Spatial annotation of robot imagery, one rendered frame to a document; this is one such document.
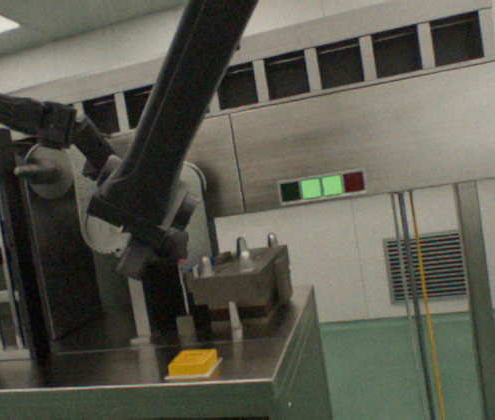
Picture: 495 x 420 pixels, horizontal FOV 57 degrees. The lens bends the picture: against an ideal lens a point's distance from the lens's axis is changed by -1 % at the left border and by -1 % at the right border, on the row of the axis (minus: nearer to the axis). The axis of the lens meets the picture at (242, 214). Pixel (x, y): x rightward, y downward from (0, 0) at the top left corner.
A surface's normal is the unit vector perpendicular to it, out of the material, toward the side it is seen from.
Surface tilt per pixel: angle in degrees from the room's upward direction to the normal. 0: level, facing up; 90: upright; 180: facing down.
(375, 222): 90
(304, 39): 90
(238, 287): 90
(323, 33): 90
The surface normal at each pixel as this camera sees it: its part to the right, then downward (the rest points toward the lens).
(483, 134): -0.25, 0.09
